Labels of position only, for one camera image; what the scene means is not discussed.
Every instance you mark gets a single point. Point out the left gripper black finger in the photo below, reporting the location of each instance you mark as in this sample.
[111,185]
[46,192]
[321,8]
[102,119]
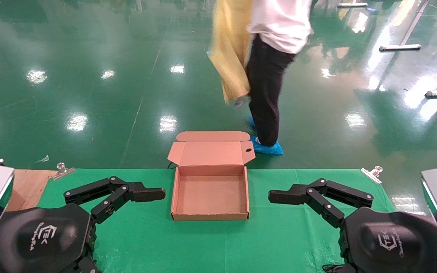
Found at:
[146,192]

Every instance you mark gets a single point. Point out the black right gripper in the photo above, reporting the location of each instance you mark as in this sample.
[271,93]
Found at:
[393,242]

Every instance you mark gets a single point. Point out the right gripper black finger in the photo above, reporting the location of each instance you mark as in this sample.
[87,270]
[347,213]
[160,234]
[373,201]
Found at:
[286,196]

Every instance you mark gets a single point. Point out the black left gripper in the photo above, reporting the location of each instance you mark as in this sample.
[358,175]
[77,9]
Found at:
[36,239]

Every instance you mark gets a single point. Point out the brown cardboard box open lid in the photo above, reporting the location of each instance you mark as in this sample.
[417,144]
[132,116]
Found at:
[211,195]

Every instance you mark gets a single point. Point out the green table cloth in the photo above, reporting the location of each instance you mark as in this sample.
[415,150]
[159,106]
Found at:
[271,242]

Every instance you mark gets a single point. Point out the blue shoe cover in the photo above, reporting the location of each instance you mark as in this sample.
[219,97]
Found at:
[250,121]
[268,148]

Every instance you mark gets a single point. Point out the small white floor scrap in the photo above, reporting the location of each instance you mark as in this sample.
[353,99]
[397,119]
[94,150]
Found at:
[44,159]

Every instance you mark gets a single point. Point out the person in white shirt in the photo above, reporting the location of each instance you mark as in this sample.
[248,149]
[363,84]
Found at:
[268,76]

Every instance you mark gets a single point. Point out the yellow cloth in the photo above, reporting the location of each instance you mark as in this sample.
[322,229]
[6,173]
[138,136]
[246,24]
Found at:
[231,45]

